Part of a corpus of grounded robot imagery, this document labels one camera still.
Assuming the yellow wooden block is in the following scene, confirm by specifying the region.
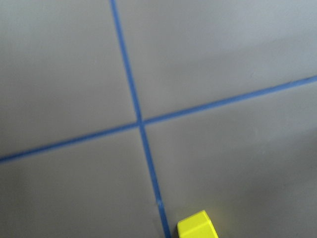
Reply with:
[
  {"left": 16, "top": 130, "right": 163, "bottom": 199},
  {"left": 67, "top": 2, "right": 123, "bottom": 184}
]
[{"left": 177, "top": 210, "right": 218, "bottom": 238}]

